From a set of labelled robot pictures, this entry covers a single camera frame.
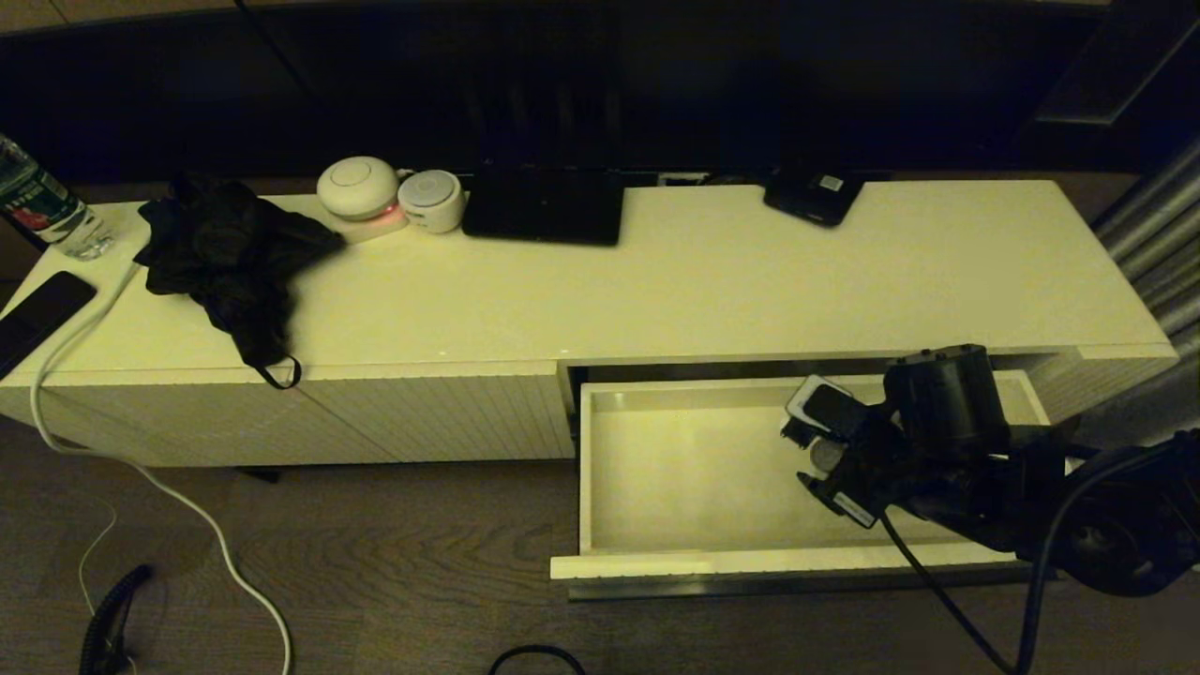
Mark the green labelled water bottle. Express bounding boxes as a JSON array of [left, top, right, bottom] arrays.
[[0, 133, 118, 262]]

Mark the black crumpled cloth bag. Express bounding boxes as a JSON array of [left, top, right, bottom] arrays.
[[136, 178, 346, 390]]

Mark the white cylindrical speaker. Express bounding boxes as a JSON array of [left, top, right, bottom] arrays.
[[397, 170, 466, 234]]

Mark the grey curtain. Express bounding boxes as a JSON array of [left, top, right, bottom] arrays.
[[1078, 136, 1200, 446]]

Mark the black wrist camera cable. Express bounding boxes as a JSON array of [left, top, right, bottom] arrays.
[[877, 514, 1018, 675]]

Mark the thick white power cable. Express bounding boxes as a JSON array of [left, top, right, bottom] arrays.
[[30, 261, 293, 675]]

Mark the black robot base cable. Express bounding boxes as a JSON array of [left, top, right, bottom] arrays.
[[487, 644, 587, 675]]

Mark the black router box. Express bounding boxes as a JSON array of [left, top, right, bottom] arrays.
[[461, 161, 626, 248]]

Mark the dark angular panel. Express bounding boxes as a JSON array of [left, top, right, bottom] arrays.
[[1036, 0, 1200, 128]]

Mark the small black labelled box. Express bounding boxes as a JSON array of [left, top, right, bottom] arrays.
[[762, 171, 863, 229]]

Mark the white fluted drawer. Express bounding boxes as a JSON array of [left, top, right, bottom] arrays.
[[550, 366, 1079, 582]]

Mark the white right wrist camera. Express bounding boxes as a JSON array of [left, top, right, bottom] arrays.
[[781, 374, 870, 449]]

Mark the black coiled cable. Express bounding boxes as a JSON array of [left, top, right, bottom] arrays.
[[80, 562, 156, 675]]

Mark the white low cabinet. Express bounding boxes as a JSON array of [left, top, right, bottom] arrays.
[[0, 180, 1180, 470]]

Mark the large black television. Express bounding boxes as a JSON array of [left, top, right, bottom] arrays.
[[0, 3, 1112, 188]]

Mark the thin white cable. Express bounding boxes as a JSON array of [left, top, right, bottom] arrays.
[[78, 487, 121, 620]]

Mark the white flat charging base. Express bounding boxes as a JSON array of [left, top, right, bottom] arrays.
[[323, 204, 411, 247]]

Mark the black smartphone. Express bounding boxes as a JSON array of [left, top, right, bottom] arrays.
[[0, 272, 99, 381]]

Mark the white dome shaped device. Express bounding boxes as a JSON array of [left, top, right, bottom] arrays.
[[317, 157, 402, 223]]

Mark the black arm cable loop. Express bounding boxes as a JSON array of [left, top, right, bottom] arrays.
[[1017, 441, 1200, 675]]

